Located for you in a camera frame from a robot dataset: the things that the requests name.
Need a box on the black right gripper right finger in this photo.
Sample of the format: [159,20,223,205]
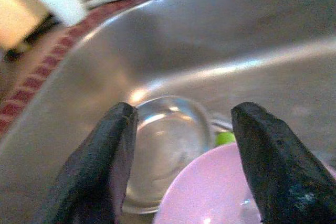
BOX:
[230,101,336,224]

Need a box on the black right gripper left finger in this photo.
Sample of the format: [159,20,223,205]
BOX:
[51,102,139,224]

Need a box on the small green object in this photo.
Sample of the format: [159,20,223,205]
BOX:
[215,131,236,146]

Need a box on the clear drinking glass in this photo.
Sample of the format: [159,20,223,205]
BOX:
[122,95,213,215]

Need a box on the stainless steel sink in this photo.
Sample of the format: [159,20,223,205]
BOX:
[0,0,336,224]

